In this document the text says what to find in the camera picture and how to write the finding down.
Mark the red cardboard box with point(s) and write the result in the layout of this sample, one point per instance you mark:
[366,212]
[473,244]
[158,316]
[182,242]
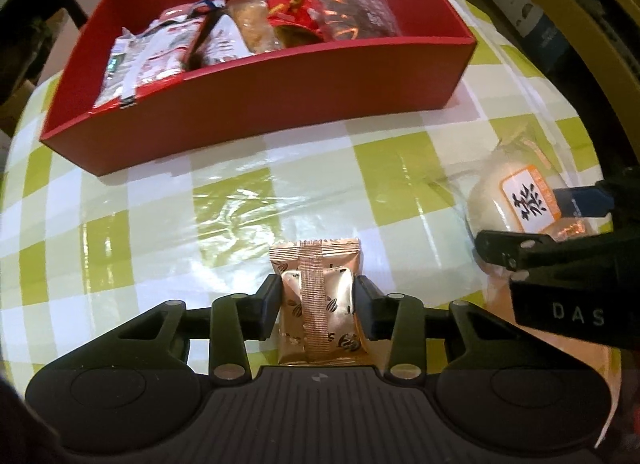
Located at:
[280,88]

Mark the round bun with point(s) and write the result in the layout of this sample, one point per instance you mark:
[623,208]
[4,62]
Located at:
[500,194]

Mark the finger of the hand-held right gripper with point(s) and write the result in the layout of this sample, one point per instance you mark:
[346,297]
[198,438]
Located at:
[550,254]
[582,203]

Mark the small clear cake packet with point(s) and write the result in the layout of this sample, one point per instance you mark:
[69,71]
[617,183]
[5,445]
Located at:
[255,23]

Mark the white blue box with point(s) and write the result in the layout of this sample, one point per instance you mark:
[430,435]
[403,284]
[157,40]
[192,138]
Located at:
[525,13]

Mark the green checked tablecloth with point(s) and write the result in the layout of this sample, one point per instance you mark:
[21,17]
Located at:
[150,224]

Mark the small rose gold packet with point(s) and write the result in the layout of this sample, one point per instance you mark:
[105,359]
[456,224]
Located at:
[325,289]

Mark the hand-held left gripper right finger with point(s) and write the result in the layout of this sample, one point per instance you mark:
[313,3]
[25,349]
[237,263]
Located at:
[367,311]

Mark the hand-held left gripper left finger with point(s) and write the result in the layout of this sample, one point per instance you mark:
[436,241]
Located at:
[270,309]

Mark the white packet with dark picture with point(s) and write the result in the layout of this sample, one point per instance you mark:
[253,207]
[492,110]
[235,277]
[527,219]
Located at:
[220,41]

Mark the red snack packet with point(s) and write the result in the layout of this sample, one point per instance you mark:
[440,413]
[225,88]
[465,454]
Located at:
[290,11]

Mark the long white snack packet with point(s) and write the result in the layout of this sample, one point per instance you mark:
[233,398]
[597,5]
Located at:
[145,63]

